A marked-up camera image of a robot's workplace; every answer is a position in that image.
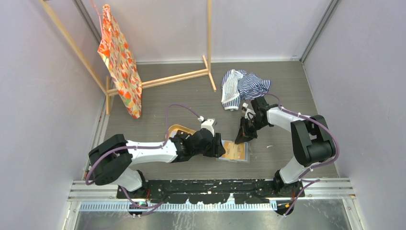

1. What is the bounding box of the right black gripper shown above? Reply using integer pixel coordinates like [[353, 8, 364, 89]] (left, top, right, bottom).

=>
[[236, 116, 268, 145]]

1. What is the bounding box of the gold credit card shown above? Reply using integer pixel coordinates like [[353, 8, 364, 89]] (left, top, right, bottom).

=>
[[234, 143, 247, 161], [221, 140, 235, 160]]

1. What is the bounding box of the grey card holder wallet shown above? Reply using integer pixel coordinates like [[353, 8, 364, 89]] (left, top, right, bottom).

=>
[[217, 140, 250, 163]]

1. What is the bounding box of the orange oval tray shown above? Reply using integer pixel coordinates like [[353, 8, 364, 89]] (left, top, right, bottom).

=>
[[168, 125, 196, 138]]

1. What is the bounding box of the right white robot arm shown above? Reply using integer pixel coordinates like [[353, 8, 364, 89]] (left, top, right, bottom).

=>
[[235, 96, 337, 197]]

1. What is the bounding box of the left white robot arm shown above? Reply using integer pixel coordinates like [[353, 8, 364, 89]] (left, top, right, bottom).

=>
[[85, 128, 226, 198]]

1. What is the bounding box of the blue striped cloth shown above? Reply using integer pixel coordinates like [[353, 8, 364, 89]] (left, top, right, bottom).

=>
[[221, 69, 271, 111]]

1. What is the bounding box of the wooden drying rack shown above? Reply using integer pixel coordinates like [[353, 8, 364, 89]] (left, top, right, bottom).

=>
[[39, 0, 217, 115]]

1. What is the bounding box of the orange floral cloth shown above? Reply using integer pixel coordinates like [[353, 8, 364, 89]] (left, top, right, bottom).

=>
[[98, 4, 142, 118]]

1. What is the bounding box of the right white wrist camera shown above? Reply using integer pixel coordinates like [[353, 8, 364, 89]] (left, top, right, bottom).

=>
[[241, 103, 255, 120]]

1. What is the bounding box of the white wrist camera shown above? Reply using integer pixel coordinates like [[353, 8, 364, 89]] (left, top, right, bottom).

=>
[[197, 116, 217, 136], [241, 103, 255, 120]]

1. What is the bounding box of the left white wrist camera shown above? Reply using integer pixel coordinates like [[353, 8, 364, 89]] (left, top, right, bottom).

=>
[[197, 116, 217, 136]]

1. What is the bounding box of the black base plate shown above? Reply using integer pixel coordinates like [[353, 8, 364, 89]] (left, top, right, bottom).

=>
[[128, 179, 304, 204]]

